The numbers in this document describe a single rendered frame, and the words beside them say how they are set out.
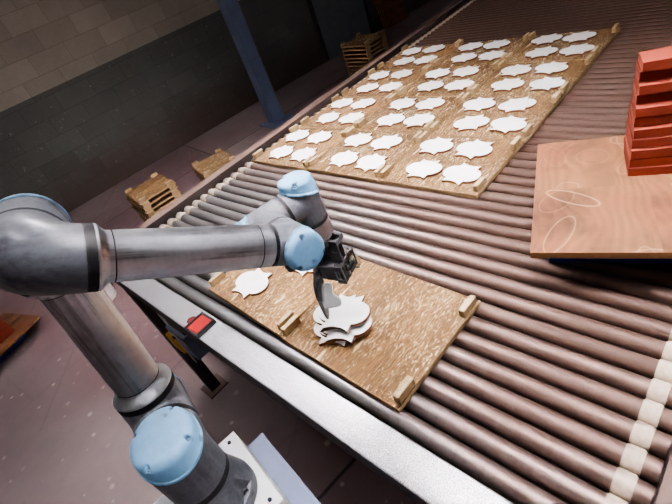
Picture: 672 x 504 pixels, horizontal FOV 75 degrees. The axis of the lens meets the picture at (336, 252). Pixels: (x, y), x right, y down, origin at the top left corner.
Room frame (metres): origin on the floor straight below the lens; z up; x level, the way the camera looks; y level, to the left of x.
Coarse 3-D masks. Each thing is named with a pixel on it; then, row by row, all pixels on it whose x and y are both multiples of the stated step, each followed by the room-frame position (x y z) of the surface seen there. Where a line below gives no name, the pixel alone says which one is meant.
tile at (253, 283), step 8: (248, 272) 1.22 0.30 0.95; (256, 272) 1.20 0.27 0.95; (240, 280) 1.19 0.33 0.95; (248, 280) 1.17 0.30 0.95; (256, 280) 1.16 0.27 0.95; (264, 280) 1.14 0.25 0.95; (240, 288) 1.15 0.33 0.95; (248, 288) 1.13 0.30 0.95; (256, 288) 1.12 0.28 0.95; (264, 288) 1.10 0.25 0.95; (248, 296) 1.10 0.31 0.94
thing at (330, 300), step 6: (324, 288) 0.79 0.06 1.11; (330, 288) 0.78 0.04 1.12; (324, 294) 0.78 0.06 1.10; (330, 294) 0.77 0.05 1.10; (324, 300) 0.77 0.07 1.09; (330, 300) 0.76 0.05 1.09; (336, 300) 0.76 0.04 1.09; (324, 306) 0.76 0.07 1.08; (330, 306) 0.76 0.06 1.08; (336, 306) 0.75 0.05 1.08; (324, 312) 0.76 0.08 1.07
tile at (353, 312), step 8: (344, 296) 0.88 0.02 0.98; (360, 296) 0.86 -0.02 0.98; (344, 304) 0.85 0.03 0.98; (352, 304) 0.84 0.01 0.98; (360, 304) 0.83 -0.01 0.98; (320, 312) 0.86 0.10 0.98; (336, 312) 0.83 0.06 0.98; (344, 312) 0.82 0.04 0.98; (352, 312) 0.81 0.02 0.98; (360, 312) 0.80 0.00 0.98; (368, 312) 0.79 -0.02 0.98; (328, 320) 0.82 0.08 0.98; (336, 320) 0.81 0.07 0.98; (344, 320) 0.80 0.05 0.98; (352, 320) 0.78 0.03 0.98; (360, 320) 0.77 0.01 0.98; (328, 328) 0.80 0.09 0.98; (336, 328) 0.79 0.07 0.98; (344, 328) 0.77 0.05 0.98
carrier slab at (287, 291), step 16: (240, 272) 1.25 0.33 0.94; (272, 272) 1.18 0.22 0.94; (288, 272) 1.14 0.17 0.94; (208, 288) 1.23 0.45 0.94; (224, 288) 1.20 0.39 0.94; (272, 288) 1.10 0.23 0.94; (288, 288) 1.07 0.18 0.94; (304, 288) 1.04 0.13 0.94; (240, 304) 1.08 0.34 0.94; (256, 304) 1.05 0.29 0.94; (272, 304) 1.02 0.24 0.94; (288, 304) 0.99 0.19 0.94; (304, 304) 0.97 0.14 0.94; (256, 320) 0.98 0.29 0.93; (272, 320) 0.95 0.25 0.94
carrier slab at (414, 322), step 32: (352, 288) 0.95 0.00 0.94; (384, 288) 0.90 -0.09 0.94; (416, 288) 0.85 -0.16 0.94; (384, 320) 0.79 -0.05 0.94; (416, 320) 0.75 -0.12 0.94; (448, 320) 0.71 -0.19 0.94; (320, 352) 0.77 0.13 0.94; (352, 352) 0.73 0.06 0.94; (384, 352) 0.69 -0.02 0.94; (416, 352) 0.66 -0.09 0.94; (384, 384) 0.61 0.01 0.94; (416, 384) 0.58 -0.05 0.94
